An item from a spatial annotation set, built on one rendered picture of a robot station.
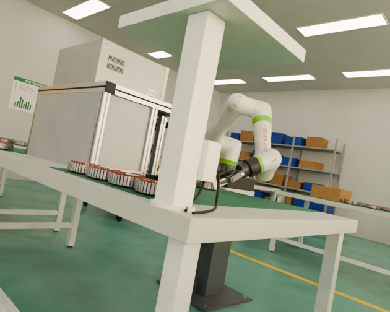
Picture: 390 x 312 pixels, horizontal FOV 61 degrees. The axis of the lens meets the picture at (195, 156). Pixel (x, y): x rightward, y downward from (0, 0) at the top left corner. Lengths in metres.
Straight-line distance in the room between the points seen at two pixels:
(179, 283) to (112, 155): 0.82
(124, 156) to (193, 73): 0.80
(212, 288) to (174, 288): 1.67
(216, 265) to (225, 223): 1.64
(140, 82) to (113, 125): 0.33
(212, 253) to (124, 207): 1.54
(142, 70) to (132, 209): 1.01
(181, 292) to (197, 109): 0.38
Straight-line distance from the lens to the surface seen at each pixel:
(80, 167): 1.15
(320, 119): 8.68
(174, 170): 0.68
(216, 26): 0.76
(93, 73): 1.53
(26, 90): 7.11
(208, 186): 1.52
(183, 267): 0.70
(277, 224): 0.90
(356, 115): 8.42
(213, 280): 2.36
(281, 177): 8.24
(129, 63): 1.61
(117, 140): 1.41
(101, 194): 0.86
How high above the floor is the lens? 0.84
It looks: 2 degrees up
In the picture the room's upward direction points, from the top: 10 degrees clockwise
